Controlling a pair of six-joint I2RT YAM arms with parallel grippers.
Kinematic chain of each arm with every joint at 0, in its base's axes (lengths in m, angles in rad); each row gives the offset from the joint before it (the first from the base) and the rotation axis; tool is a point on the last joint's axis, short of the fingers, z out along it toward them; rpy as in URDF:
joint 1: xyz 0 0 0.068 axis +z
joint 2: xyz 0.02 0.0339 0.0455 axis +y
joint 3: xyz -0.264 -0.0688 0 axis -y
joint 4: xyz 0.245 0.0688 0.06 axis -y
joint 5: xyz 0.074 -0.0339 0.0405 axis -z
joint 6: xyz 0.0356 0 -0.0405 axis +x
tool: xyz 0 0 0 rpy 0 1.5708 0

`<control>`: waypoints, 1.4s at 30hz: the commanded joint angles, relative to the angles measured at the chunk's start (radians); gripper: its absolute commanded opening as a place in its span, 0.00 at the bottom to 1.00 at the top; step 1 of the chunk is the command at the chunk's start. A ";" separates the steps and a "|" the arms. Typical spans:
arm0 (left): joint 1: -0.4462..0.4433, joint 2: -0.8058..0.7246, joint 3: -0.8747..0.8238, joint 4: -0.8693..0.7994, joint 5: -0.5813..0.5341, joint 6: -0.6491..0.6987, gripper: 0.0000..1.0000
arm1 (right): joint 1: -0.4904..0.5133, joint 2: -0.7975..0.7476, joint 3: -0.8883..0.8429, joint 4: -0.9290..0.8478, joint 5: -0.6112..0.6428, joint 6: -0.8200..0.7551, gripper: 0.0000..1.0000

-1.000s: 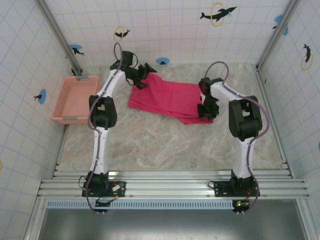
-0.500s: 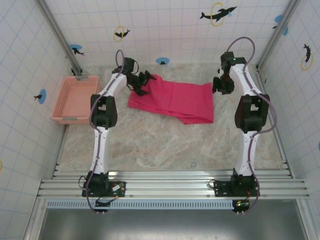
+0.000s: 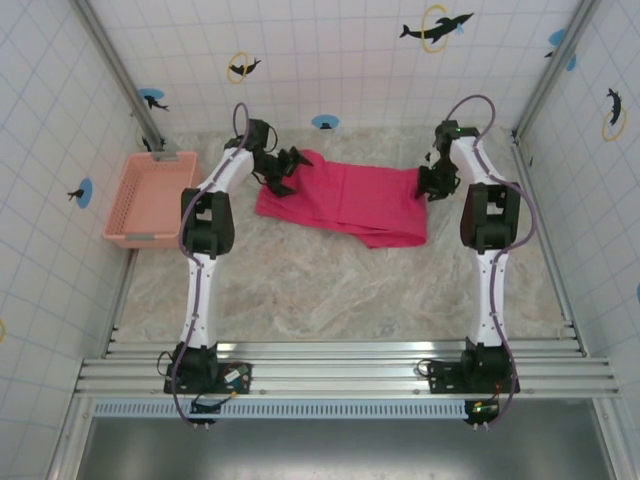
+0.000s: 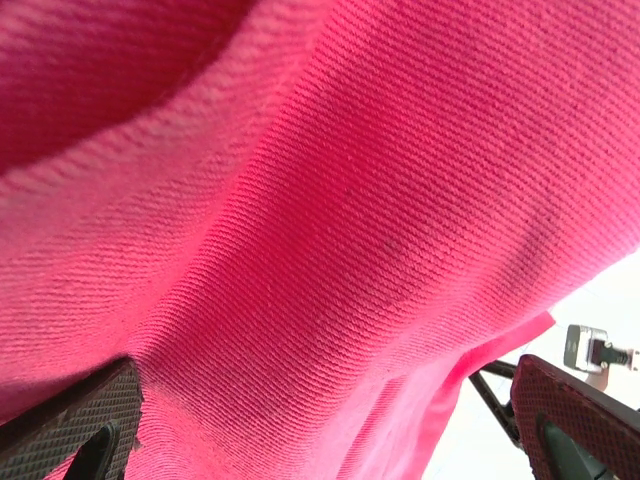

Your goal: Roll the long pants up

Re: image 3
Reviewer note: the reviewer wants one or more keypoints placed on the pink long pants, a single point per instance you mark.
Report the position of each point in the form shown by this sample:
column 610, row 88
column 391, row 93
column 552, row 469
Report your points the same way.
column 350, row 195

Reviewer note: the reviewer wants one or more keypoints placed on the pink plastic basket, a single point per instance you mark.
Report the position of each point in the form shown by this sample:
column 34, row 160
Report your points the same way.
column 150, row 200

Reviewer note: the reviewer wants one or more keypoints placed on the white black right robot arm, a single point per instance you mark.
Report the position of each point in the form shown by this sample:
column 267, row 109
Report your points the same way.
column 492, row 300

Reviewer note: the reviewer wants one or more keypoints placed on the blue oval fin sticker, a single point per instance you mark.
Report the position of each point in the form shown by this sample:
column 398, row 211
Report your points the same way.
column 325, row 121

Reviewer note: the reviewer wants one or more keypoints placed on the blue oval shark sticker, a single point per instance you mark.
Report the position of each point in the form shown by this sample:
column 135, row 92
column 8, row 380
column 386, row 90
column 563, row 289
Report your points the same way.
column 150, row 97

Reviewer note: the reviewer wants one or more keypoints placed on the blue patch sticker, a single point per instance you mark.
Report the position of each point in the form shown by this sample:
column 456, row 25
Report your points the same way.
column 557, row 36

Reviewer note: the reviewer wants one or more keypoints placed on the blue oval dolphin sticker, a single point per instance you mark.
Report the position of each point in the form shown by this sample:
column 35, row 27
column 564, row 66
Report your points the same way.
column 84, row 192

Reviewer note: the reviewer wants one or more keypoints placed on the aluminium table side rail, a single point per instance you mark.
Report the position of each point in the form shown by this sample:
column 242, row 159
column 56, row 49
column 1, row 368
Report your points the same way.
column 120, row 300
column 550, row 245

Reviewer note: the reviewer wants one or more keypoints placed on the sticker behind corner post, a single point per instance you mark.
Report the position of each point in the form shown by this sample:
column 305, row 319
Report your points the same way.
column 145, row 142

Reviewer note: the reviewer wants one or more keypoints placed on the aluminium corner post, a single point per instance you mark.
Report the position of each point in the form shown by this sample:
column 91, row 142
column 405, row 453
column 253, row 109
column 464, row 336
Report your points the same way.
column 555, row 75
column 120, row 75

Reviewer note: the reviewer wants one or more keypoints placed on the aluminium mounting rail frame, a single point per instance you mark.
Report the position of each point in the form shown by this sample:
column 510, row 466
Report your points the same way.
column 325, row 370

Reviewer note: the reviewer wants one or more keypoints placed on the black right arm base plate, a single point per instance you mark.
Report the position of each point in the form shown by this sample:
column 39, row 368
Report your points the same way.
column 442, row 380

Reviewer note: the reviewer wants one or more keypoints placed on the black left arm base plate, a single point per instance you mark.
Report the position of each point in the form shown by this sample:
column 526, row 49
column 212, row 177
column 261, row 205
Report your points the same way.
column 235, row 387

